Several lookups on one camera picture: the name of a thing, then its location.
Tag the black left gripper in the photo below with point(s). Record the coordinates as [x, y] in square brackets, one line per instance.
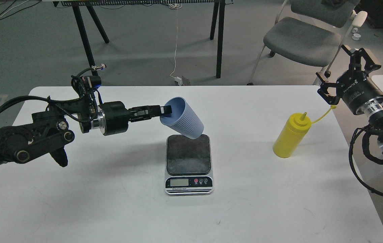
[114, 117]

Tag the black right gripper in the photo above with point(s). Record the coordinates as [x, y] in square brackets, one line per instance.
[356, 89]

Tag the blue ribbed plastic cup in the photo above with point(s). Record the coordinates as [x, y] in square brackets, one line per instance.
[183, 119]

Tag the yellow squeeze bottle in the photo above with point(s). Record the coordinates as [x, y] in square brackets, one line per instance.
[293, 132]

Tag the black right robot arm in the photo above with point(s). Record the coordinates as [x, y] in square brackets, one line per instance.
[372, 141]

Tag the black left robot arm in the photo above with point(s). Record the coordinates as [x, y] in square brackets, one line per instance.
[49, 131]

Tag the digital kitchen scale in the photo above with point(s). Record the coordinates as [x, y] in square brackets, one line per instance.
[188, 169]

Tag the grey office chair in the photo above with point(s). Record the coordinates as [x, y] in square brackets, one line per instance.
[308, 44]

